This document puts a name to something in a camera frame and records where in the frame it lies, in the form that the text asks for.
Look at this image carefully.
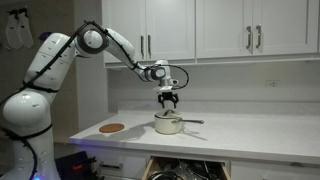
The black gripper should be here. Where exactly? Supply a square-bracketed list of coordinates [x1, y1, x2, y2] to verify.
[157, 92, 180, 109]

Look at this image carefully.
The cream lid with metal handle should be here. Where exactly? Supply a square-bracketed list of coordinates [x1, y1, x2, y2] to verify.
[154, 109, 184, 120]

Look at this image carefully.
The brown round pot mat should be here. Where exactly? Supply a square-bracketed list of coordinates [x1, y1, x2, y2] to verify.
[98, 123, 126, 134]

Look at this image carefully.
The open wooden drawer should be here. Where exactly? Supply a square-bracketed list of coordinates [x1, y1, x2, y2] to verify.
[142, 155, 232, 180]

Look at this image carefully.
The white lower drawer front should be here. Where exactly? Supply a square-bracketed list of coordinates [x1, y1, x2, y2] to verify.
[83, 147, 149, 180]

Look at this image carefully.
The white upper cabinet door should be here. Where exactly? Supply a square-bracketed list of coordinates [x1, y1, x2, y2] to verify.
[195, 0, 253, 59]
[252, 0, 319, 56]
[145, 0, 196, 62]
[101, 0, 147, 64]

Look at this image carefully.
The black frying pan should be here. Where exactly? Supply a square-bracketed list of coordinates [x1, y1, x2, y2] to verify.
[146, 170, 185, 180]

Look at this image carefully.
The shiny metal cookware pile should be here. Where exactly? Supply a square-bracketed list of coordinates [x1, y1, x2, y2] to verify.
[173, 159, 225, 180]

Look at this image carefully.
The white lower cabinet front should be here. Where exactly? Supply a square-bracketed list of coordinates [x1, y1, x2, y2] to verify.
[230, 160, 320, 180]

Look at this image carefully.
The white hanging mitt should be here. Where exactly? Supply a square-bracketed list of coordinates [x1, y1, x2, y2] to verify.
[5, 9, 23, 51]
[17, 7, 35, 49]

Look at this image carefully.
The cream pot with metal handle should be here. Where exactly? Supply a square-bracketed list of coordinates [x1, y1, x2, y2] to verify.
[154, 113, 205, 136]

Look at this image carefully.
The silver cabinet door handle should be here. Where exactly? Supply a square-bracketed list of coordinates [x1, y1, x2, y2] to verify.
[147, 34, 152, 60]
[245, 25, 252, 50]
[255, 24, 262, 49]
[139, 35, 145, 60]

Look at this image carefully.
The silver drawer handle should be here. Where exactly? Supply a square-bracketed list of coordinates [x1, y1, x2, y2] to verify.
[99, 161, 124, 170]

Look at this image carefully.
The white wall outlet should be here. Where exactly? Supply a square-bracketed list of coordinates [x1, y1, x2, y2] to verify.
[266, 79, 281, 89]

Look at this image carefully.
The dark blue wall-mounted object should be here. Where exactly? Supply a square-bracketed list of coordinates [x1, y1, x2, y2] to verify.
[38, 31, 53, 42]

